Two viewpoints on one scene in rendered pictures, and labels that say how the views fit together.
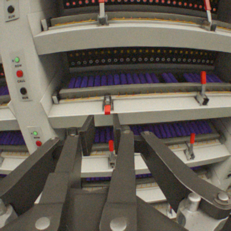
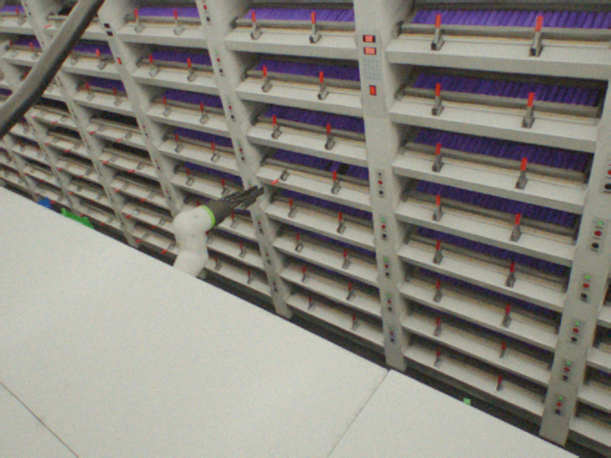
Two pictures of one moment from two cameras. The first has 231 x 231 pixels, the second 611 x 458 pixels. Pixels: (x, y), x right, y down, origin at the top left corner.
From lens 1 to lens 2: 192 cm
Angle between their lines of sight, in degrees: 40
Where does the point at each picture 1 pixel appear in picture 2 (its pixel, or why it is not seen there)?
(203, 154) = (353, 234)
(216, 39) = (331, 154)
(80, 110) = (271, 175)
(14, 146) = (238, 184)
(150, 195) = (324, 258)
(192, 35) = (315, 151)
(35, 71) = (248, 151)
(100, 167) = (285, 214)
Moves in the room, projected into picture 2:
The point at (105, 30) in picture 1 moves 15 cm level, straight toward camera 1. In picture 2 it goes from (275, 142) to (251, 159)
